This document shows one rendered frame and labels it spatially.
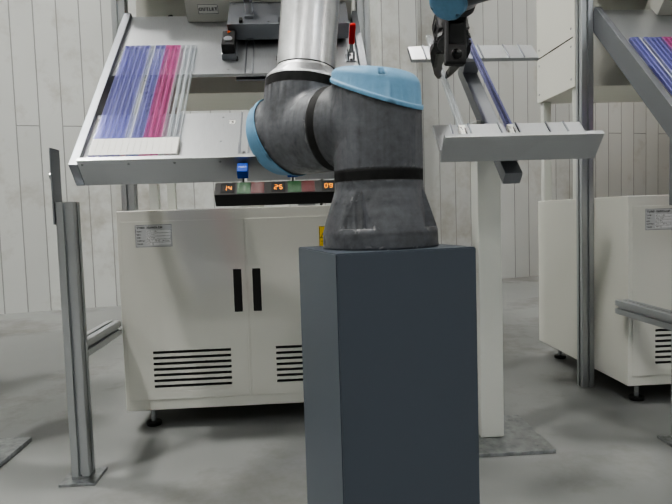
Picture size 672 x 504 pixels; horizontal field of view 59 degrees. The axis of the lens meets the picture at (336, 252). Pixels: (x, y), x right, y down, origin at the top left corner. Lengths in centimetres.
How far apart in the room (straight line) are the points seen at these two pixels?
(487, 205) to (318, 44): 79
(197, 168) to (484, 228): 71
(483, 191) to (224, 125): 66
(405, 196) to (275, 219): 96
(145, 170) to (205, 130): 18
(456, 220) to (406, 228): 429
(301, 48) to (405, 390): 48
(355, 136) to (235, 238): 97
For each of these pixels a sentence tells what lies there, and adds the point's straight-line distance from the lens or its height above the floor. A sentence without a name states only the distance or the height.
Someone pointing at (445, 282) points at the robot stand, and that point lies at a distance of 72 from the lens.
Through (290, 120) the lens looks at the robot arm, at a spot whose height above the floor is 72.
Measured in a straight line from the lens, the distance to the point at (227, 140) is 143.
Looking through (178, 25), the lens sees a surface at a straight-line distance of 193.
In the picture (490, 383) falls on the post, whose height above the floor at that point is 15.
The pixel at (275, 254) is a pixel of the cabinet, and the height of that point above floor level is 49.
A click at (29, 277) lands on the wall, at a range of 446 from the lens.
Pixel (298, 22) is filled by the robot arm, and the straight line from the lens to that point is 89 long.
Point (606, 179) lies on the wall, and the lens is 588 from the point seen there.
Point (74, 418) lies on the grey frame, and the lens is 152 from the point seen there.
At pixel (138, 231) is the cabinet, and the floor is 56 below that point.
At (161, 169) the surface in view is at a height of 71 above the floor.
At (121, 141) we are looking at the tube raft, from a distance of 146.
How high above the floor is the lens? 60
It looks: 4 degrees down
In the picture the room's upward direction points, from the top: 2 degrees counter-clockwise
